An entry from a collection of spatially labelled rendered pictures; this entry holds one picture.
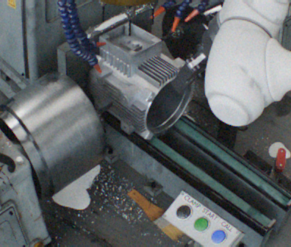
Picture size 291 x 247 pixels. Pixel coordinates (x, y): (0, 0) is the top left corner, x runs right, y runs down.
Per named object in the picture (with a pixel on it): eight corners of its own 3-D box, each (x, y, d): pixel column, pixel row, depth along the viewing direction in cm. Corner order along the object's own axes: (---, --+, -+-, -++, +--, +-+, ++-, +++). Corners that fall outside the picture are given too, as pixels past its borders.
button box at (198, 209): (169, 219, 116) (159, 216, 111) (189, 193, 116) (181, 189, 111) (225, 258, 107) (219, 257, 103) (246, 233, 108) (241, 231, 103)
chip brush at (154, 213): (123, 197, 146) (123, 195, 145) (138, 187, 148) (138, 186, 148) (175, 242, 135) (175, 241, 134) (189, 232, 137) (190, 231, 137)
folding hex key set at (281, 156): (276, 151, 158) (278, 146, 157) (285, 152, 157) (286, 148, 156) (274, 172, 152) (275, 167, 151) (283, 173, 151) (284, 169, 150)
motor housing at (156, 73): (87, 110, 151) (84, 54, 138) (139, 78, 161) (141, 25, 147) (139, 152, 141) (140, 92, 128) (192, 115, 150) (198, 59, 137)
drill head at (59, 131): (-32, 184, 130) (-54, 119, 113) (58, 120, 149) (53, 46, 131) (16, 244, 118) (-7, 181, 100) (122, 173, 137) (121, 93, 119)
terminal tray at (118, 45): (98, 58, 142) (98, 37, 137) (128, 41, 148) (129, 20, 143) (130, 80, 136) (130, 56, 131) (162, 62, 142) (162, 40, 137)
